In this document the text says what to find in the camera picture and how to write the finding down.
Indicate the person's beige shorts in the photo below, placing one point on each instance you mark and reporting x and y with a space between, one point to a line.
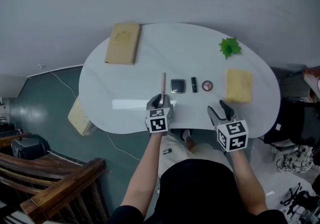
172 153

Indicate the square dark compact case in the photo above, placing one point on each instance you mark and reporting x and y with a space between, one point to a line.
177 86

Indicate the black swivel chair base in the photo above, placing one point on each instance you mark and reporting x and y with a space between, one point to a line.
300 198

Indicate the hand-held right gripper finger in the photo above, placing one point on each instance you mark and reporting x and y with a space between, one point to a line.
212 115
228 112

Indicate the cream cushioned stool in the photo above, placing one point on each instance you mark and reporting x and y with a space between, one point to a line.
78 117

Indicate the tan hardcover book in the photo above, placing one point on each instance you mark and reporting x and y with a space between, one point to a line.
122 44

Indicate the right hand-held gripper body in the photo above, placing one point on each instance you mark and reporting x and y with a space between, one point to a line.
232 135

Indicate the small green potted plant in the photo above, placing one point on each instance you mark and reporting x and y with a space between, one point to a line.
230 48

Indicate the person's right forearm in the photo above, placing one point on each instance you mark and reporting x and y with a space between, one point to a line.
246 183

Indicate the wooden chair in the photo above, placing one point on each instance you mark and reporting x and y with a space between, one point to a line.
50 188

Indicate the small black stick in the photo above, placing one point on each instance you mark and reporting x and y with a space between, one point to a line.
194 84

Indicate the white black-patterned cloth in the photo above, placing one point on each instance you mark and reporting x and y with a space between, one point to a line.
292 159

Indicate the person's black shirt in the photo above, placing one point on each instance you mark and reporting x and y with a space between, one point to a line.
197 193

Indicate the round compact mirror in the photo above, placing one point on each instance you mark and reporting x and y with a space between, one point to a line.
207 85

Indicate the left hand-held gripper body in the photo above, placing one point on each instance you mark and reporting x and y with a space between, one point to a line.
157 124

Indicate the stack of red books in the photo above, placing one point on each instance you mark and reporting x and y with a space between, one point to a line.
312 80

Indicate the black case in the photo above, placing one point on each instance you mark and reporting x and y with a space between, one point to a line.
30 147

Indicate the black bag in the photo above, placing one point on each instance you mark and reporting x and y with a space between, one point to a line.
295 123

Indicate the yellow folded cloth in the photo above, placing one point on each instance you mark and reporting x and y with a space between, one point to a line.
238 85

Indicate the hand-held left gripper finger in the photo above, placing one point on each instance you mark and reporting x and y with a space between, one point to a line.
168 103
152 103

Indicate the person's left forearm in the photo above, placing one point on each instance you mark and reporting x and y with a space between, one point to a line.
142 173

